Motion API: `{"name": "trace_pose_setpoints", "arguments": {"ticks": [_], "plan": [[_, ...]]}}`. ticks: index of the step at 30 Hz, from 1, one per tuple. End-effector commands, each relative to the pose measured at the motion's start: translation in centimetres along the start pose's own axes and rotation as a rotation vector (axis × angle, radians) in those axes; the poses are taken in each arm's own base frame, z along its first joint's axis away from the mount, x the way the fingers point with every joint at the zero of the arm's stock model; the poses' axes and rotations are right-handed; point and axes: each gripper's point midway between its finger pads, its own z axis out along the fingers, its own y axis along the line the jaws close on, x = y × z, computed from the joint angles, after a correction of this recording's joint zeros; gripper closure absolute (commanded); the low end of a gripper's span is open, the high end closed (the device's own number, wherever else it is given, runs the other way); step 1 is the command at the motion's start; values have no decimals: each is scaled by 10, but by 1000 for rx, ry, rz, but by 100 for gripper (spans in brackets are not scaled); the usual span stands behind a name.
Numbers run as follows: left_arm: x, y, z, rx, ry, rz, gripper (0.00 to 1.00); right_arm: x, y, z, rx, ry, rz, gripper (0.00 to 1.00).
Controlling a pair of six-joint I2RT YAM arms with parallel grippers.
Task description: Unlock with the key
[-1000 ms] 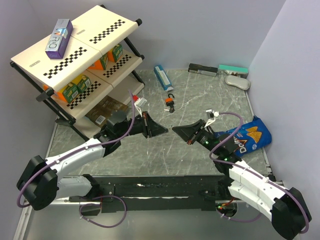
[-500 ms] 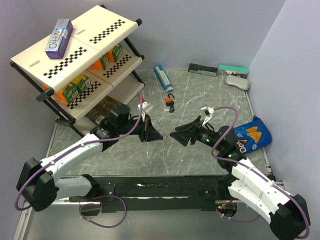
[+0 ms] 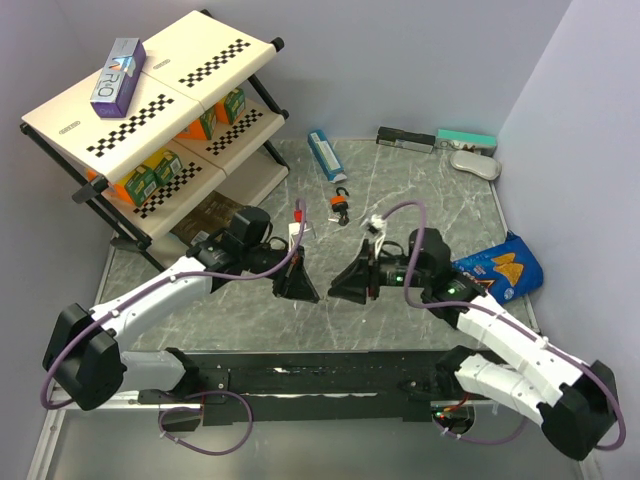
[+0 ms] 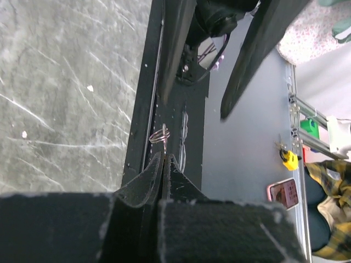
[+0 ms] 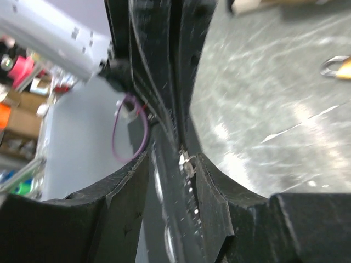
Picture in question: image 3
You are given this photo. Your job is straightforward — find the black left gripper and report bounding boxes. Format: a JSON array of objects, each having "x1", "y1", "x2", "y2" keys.
[{"x1": 242, "y1": 241, "x2": 319, "y2": 303}]

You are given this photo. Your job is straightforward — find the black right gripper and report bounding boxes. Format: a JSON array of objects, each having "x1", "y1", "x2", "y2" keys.
[{"x1": 327, "y1": 239, "x2": 429, "y2": 305}]

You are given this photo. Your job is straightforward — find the small black key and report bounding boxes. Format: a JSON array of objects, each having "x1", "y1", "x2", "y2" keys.
[{"x1": 328, "y1": 212, "x2": 350, "y2": 226}]

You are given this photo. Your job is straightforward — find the orange black padlock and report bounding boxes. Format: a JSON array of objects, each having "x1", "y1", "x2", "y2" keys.
[{"x1": 330, "y1": 187, "x2": 349, "y2": 213}]

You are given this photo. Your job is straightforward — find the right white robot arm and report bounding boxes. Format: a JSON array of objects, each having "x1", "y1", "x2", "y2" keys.
[{"x1": 328, "y1": 228, "x2": 626, "y2": 460}]

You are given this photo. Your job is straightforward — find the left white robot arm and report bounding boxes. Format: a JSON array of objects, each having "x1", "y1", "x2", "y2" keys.
[{"x1": 40, "y1": 207, "x2": 319, "y2": 411}]

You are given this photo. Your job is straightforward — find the brown paper package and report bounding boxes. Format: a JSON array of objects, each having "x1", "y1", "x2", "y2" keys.
[{"x1": 170, "y1": 191, "x2": 244, "y2": 246}]

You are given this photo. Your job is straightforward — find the blue long box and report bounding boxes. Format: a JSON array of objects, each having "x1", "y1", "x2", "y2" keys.
[{"x1": 307, "y1": 130, "x2": 347, "y2": 184}]

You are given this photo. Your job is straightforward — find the blue chips bag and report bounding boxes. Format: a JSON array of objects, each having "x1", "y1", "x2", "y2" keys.
[{"x1": 452, "y1": 231, "x2": 544, "y2": 305}]

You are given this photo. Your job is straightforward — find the black long box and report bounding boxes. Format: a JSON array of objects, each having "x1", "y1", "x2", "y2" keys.
[{"x1": 376, "y1": 126, "x2": 436, "y2": 154}]

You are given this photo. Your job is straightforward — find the teal white box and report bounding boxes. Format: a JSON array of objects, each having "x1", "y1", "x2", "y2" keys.
[{"x1": 435, "y1": 129, "x2": 497, "y2": 157}]

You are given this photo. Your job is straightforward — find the green scrub daddy box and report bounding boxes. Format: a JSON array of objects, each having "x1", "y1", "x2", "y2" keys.
[
  {"x1": 113, "y1": 165, "x2": 158, "y2": 207},
  {"x1": 143, "y1": 148, "x2": 183, "y2": 186}
]

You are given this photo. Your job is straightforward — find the grey oval case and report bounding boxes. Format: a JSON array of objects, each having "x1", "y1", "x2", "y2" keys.
[{"x1": 450, "y1": 150, "x2": 502, "y2": 181}]

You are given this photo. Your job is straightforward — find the orange green box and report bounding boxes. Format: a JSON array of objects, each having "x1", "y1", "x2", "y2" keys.
[
  {"x1": 214, "y1": 88, "x2": 246, "y2": 125},
  {"x1": 176, "y1": 107, "x2": 217, "y2": 140}
]

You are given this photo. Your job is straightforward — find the green Scrub Daddy box front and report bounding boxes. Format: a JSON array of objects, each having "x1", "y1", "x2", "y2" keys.
[{"x1": 113, "y1": 165, "x2": 158, "y2": 207}]

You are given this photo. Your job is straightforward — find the beige checkered shelf rack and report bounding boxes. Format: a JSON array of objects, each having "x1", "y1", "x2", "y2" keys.
[{"x1": 21, "y1": 10, "x2": 289, "y2": 269}]

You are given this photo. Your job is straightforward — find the purple silver box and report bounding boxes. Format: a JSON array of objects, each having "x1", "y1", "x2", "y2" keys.
[{"x1": 90, "y1": 38, "x2": 146, "y2": 119}]

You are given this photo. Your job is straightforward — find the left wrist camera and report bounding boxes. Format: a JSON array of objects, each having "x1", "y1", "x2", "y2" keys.
[{"x1": 288, "y1": 209, "x2": 317, "y2": 247}]

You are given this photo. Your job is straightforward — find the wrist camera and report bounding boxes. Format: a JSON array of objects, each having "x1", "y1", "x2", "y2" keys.
[
  {"x1": 288, "y1": 209, "x2": 317, "y2": 247},
  {"x1": 361, "y1": 214, "x2": 387, "y2": 258}
]

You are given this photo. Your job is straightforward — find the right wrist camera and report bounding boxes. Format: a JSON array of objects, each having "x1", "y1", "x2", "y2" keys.
[{"x1": 361, "y1": 214, "x2": 387, "y2": 258}]

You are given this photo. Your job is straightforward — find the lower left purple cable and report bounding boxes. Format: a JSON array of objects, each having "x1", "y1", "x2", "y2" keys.
[{"x1": 158, "y1": 388, "x2": 254, "y2": 456}]

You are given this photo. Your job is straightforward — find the purple cable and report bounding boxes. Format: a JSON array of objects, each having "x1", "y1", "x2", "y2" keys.
[
  {"x1": 39, "y1": 198, "x2": 309, "y2": 410},
  {"x1": 158, "y1": 388, "x2": 254, "y2": 456},
  {"x1": 382, "y1": 200, "x2": 627, "y2": 449},
  {"x1": 434, "y1": 394, "x2": 529, "y2": 446}
]

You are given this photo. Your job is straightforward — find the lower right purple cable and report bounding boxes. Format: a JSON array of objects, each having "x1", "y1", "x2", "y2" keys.
[{"x1": 434, "y1": 394, "x2": 529, "y2": 446}]

